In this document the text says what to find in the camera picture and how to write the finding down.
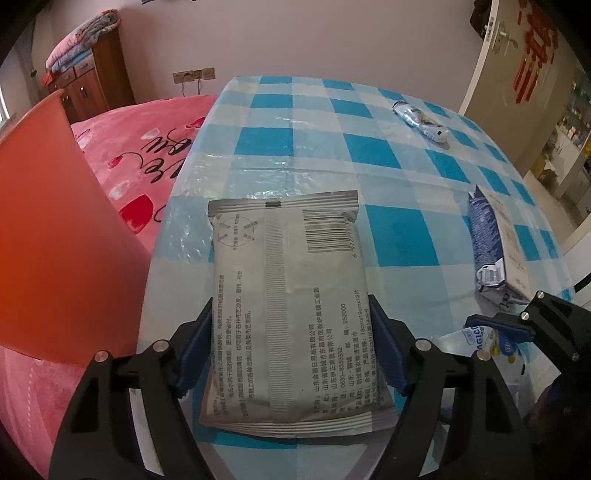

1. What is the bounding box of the silver wet wipes packet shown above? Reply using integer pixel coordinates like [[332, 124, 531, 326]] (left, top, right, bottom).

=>
[[198, 190, 400, 438]]

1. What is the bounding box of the dark hanging cloth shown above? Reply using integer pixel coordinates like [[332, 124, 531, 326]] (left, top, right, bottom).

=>
[[470, 0, 495, 34]]

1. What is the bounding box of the red hanging door decoration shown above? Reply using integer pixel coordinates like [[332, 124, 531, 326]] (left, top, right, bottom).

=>
[[512, 0, 562, 105]]

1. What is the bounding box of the light blue toothpaste tube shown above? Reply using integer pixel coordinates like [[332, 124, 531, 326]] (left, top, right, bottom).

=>
[[392, 100, 450, 145]]

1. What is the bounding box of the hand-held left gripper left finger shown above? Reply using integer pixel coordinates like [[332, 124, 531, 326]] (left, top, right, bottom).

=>
[[48, 300, 214, 480]]

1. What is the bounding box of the silver door handle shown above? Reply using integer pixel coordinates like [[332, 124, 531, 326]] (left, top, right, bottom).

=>
[[489, 18, 521, 55]]

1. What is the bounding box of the clear printed plastic wrapper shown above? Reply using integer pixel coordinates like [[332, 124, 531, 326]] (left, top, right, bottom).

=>
[[431, 323, 533, 417]]

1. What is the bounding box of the brown wooden cabinet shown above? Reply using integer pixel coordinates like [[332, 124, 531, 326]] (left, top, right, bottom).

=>
[[44, 30, 137, 125]]

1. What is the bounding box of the wall outlet strip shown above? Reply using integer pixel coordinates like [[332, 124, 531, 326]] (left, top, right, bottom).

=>
[[172, 67, 217, 85]]

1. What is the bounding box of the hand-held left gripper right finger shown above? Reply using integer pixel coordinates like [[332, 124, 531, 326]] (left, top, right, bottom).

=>
[[368, 295, 536, 480]]

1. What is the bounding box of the pink printed blanket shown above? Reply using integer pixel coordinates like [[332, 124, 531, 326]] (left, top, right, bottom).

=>
[[0, 93, 221, 478]]

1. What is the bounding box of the folded blankets stack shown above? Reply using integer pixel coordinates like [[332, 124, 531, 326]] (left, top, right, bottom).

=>
[[44, 9, 122, 86]]

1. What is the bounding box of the blue white carton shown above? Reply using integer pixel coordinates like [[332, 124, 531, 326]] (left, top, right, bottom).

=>
[[466, 184, 540, 309]]

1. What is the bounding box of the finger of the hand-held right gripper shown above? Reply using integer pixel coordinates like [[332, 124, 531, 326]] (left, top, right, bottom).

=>
[[465, 290, 591, 370], [524, 371, 591, 462]]

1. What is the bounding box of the white door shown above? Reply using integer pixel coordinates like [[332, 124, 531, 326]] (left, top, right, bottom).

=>
[[457, 0, 581, 178]]

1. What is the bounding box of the blue checked tablecloth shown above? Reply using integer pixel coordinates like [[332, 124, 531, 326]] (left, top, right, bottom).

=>
[[136, 74, 578, 480]]

